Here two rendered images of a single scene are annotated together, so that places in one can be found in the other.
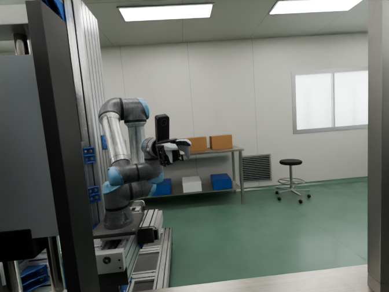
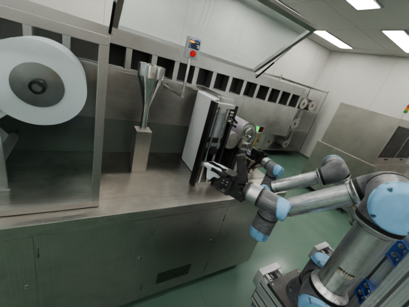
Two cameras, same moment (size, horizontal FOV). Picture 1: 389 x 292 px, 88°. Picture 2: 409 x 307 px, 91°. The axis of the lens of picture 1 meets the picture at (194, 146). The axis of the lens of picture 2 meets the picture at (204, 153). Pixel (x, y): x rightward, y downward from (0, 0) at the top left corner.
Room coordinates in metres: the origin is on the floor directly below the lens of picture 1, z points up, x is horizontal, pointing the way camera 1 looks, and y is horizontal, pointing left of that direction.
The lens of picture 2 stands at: (1.23, -0.40, 1.59)
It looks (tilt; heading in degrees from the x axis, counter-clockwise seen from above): 23 degrees down; 148
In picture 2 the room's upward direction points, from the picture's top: 16 degrees clockwise
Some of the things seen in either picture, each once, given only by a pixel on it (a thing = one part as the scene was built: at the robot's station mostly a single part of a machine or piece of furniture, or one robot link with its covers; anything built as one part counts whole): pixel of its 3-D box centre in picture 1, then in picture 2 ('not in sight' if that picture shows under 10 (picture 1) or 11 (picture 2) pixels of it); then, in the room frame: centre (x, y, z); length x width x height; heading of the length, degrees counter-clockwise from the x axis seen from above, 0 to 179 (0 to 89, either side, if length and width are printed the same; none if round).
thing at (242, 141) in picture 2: not in sight; (238, 158); (0.18, 0.55, 1.05); 0.06 x 0.05 x 0.31; 3
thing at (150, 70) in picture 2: not in sight; (151, 70); (0.07, -0.14, 1.50); 0.14 x 0.14 x 0.06
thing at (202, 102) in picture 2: not in sight; (195, 131); (0.00, 0.25, 1.17); 0.34 x 0.05 x 0.54; 3
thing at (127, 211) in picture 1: (117, 213); (308, 290); (1.01, 0.42, 0.87); 0.15 x 0.15 x 0.10
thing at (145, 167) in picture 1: (150, 170); (263, 223); (0.84, 0.19, 1.12); 0.11 x 0.08 x 0.11; 119
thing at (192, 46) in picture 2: not in sight; (192, 48); (0.14, 0.03, 1.66); 0.07 x 0.07 x 0.10; 83
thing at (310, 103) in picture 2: not in sight; (282, 119); (-2.34, 3.76, 0.92); 1.83 x 0.53 x 1.85; 93
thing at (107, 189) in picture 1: (117, 191); (322, 273); (1.01, 0.42, 0.98); 0.13 x 0.12 x 0.14; 119
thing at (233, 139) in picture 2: not in sight; (222, 133); (0.02, 0.46, 1.17); 0.26 x 0.12 x 0.12; 3
